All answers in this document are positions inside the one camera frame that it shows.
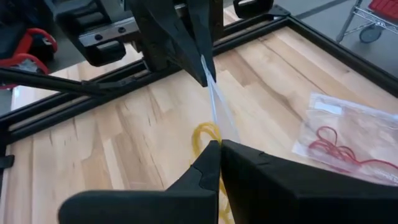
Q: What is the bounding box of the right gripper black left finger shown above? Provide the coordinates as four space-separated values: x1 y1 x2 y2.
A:
57 140 222 224

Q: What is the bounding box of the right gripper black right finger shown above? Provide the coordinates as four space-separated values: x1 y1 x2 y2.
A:
220 139 398 224

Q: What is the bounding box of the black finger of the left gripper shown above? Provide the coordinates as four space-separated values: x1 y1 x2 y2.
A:
127 0 208 87
186 0 217 80

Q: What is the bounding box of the red rubber band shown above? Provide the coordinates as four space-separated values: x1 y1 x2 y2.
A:
307 125 398 175

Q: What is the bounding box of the clear plastic zip bag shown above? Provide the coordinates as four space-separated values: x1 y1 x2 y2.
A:
200 54 242 146
292 91 398 187

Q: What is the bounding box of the red and black equipment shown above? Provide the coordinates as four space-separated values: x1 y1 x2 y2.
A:
0 27 59 90

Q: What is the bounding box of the red plastic storage bin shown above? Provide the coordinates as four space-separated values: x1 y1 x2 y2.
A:
368 0 398 13

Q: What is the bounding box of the black aluminium table frame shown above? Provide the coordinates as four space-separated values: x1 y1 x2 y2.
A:
0 4 398 200

